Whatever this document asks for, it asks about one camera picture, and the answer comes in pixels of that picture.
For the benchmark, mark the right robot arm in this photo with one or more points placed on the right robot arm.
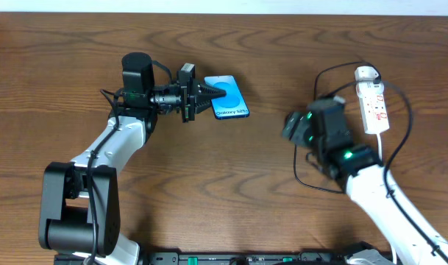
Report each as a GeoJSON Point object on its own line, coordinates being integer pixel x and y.
{"type": "Point", "coordinates": [366, 180]}

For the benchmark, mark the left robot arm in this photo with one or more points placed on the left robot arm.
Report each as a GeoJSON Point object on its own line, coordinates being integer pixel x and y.
{"type": "Point", "coordinates": [79, 208]}

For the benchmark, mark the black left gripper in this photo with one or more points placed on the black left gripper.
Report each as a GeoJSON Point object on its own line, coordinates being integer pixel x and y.
{"type": "Point", "coordinates": [186, 99]}

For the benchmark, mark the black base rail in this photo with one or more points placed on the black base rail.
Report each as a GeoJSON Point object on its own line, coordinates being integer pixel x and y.
{"type": "Point", "coordinates": [174, 258]}

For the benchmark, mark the white power strip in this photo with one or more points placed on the white power strip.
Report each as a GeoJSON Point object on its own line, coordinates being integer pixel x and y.
{"type": "Point", "coordinates": [374, 114]}

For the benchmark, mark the white USB charger adapter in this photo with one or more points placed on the white USB charger adapter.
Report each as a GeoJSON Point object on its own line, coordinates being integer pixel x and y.
{"type": "Point", "coordinates": [368, 81]}

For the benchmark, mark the blue Galaxy smartphone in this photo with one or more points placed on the blue Galaxy smartphone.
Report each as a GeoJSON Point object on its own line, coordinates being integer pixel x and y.
{"type": "Point", "coordinates": [231, 106]}

